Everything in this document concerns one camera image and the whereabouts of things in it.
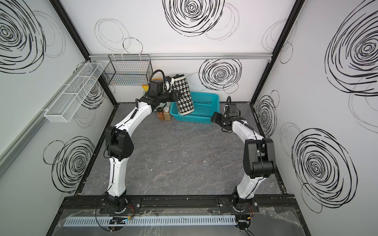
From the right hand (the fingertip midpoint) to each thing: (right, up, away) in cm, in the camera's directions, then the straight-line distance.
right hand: (217, 119), depth 94 cm
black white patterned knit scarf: (-21, +10, -6) cm, 24 cm away
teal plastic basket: (-6, +12, +25) cm, 29 cm away
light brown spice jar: (-34, +4, +9) cm, 36 cm away
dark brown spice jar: (-39, +4, +11) cm, 41 cm away
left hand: (-23, +16, -4) cm, 29 cm away
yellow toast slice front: (-49, +22, +6) cm, 54 cm away
